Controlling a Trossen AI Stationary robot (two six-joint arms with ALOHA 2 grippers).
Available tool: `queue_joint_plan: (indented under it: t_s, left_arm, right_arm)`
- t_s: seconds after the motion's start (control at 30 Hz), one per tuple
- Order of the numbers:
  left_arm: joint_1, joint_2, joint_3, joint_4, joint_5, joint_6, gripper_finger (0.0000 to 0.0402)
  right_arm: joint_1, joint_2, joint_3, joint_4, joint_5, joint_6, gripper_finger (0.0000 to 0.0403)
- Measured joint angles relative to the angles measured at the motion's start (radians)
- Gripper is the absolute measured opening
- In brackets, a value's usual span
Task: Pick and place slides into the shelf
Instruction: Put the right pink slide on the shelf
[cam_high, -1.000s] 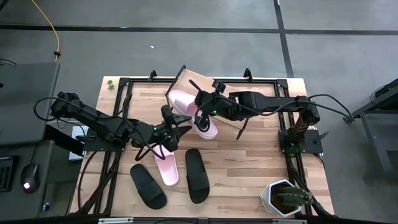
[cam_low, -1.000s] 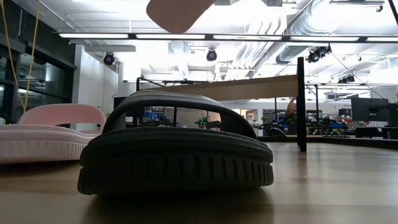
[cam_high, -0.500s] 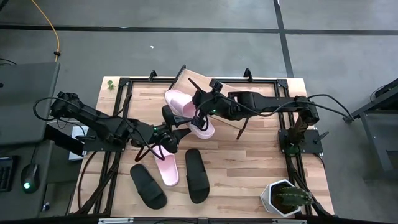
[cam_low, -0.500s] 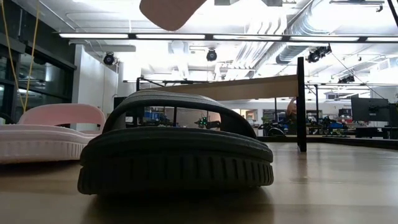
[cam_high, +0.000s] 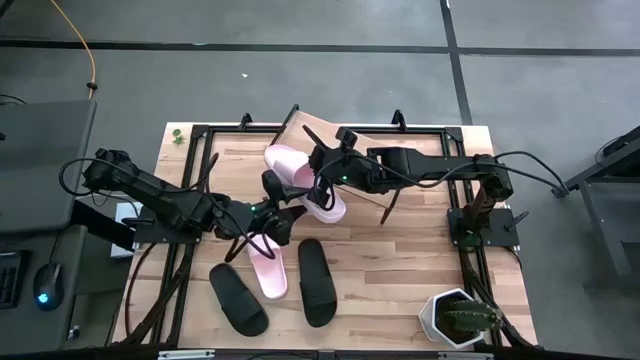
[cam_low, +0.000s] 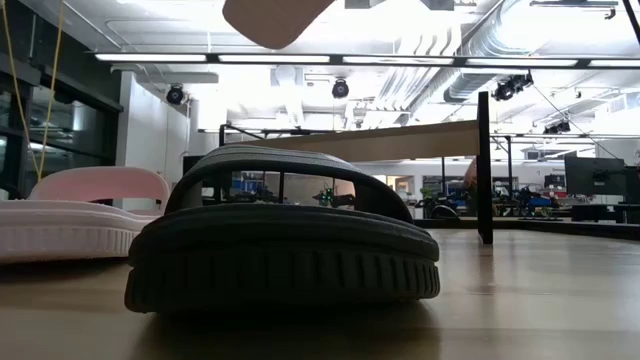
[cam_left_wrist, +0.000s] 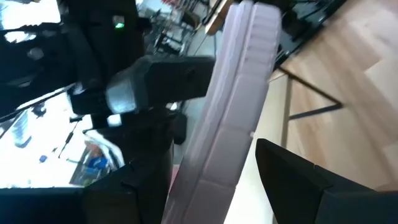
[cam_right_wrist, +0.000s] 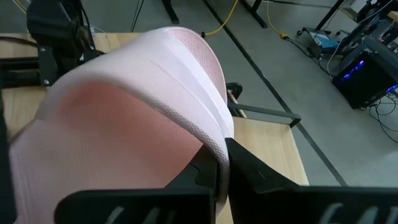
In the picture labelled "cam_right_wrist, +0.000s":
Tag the black table clamp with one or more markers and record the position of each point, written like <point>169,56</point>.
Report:
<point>235,90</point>

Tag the pink slide sandal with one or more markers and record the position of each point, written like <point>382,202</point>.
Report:
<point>124,124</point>

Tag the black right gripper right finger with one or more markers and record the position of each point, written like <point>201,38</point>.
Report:
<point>280,205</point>

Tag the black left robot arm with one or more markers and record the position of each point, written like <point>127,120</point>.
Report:
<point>56,18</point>

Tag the black computer tower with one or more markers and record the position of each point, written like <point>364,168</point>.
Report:
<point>363,81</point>

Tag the wooden shelf with black frame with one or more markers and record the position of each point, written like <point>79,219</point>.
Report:
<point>267,149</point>

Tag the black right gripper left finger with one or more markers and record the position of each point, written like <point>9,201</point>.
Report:
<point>140,207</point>

